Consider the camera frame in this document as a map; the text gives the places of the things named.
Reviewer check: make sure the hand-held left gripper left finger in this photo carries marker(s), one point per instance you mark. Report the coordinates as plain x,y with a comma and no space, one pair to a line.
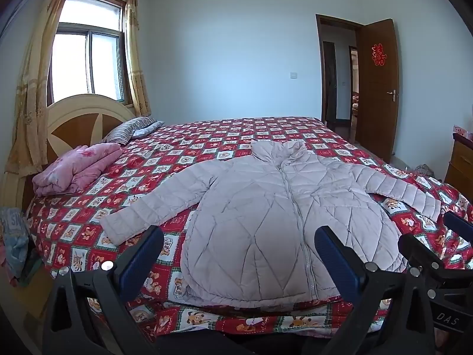
142,262

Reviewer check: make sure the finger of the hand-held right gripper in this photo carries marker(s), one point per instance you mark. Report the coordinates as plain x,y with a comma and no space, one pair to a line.
417,249
458,225

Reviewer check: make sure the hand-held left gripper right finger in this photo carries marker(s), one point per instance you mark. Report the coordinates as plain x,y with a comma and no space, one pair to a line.
340,262

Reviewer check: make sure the light pink quilted jacket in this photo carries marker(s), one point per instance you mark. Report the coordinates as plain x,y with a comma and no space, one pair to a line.
258,222

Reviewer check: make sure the pile of clothes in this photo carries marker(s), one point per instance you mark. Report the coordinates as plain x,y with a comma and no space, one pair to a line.
14,244

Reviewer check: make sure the wooden cabinet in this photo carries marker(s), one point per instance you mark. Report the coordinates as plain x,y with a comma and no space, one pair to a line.
462,166

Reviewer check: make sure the grey plush toy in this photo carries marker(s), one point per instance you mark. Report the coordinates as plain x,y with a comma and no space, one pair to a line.
423,170

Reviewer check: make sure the red printed bedspread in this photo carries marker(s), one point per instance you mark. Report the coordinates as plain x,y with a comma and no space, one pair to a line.
155,170

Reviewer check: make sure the pink box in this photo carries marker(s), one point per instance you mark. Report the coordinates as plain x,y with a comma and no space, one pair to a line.
462,130

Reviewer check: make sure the pink folded blanket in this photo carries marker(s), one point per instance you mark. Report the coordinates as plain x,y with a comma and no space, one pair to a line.
74,170

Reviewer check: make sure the striped pillow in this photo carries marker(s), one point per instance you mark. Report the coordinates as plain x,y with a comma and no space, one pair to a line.
123,131

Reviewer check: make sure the brown wooden door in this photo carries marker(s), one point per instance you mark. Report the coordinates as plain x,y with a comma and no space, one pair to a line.
377,118

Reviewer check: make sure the light patterned pillow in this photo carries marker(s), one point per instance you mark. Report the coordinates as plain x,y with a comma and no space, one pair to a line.
149,127

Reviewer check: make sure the cream and wood headboard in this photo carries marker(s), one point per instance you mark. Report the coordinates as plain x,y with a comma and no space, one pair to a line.
74,125

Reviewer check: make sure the dark hallway door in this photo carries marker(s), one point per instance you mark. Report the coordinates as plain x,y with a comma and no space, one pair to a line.
329,81

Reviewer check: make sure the red paper door decoration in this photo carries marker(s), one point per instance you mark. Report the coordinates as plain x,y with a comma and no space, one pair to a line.
378,54

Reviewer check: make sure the yellow curtain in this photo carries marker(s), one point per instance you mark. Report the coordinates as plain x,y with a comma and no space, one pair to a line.
136,63
33,81

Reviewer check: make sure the window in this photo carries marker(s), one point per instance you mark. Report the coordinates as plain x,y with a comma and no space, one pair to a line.
103,63

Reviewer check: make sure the brown door frame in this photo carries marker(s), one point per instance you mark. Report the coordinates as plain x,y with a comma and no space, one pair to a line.
318,63

